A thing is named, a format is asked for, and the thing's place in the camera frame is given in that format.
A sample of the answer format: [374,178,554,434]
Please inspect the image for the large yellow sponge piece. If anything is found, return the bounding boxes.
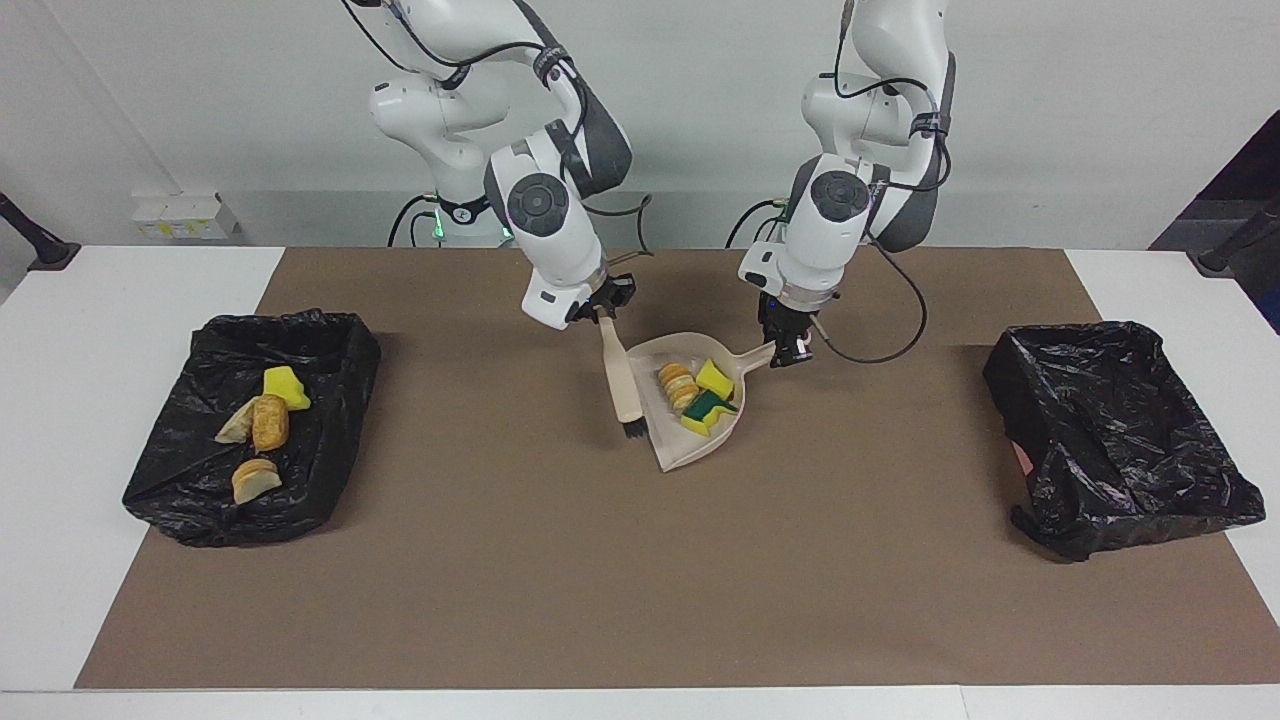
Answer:
[262,366,312,412]

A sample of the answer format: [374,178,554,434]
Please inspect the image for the beige brush black bristles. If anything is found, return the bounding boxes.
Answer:
[597,310,649,444]

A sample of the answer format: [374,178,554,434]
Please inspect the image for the black right base cable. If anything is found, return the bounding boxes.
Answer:
[388,193,441,248]

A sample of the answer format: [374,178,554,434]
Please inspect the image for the croissant piece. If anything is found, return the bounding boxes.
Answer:
[215,400,259,444]
[656,362,701,416]
[231,458,283,505]

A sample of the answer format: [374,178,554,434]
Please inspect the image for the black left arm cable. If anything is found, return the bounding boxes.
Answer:
[812,60,953,366]

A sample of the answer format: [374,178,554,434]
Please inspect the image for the brown table mat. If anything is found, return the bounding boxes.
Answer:
[75,247,1280,691]

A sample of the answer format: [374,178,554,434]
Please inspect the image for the black bag lined bin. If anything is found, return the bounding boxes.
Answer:
[122,308,383,549]
[982,320,1267,563]

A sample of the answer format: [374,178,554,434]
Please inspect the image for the black left base cable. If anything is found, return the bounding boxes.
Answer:
[725,198,796,248]

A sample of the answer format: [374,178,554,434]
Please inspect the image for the dark background panel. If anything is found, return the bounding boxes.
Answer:
[1150,110,1280,333]

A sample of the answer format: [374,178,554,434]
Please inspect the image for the brown bread roll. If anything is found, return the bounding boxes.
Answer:
[251,394,291,453]

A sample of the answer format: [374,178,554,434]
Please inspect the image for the black stand base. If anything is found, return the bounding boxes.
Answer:
[1187,195,1280,276]
[0,192,81,271]

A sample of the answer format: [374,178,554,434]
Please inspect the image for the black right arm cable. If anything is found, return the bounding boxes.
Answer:
[340,0,656,266]

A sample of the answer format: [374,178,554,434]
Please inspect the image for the green and yellow sponge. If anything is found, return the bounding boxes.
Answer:
[680,390,739,438]

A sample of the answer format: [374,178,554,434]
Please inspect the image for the black base cable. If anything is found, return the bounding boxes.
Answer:
[725,198,796,248]
[388,193,441,248]

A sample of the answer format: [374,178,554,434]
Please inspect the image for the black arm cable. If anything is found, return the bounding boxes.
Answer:
[812,60,953,366]
[340,0,656,266]

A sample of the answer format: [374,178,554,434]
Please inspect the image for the beige plastic dustpan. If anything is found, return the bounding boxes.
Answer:
[625,333,778,473]

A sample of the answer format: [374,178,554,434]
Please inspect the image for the white box on table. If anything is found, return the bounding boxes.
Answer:
[132,193,241,241]

